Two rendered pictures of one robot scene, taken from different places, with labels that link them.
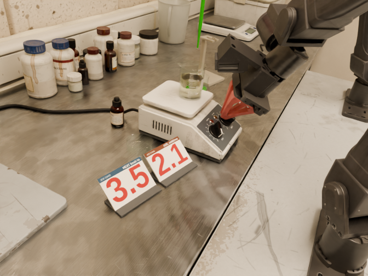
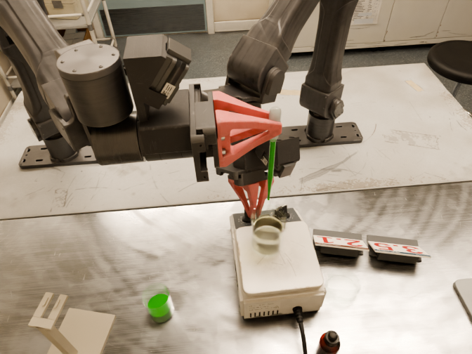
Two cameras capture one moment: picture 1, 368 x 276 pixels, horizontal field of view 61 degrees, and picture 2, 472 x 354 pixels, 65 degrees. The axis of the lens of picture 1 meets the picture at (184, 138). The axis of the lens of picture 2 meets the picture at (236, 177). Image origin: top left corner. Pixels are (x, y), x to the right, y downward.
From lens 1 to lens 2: 0.87 m
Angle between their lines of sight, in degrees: 82
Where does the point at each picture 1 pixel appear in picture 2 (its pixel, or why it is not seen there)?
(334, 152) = not seen: hidden behind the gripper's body
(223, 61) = (296, 154)
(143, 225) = (405, 225)
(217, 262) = (381, 178)
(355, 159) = (333, 83)
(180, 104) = (296, 239)
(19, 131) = not seen: outside the picture
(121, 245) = (430, 225)
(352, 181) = (337, 90)
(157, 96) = (303, 271)
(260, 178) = (282, 185)
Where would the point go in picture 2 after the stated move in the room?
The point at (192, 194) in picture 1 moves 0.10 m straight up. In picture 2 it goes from (348, 215) to (358, 180)
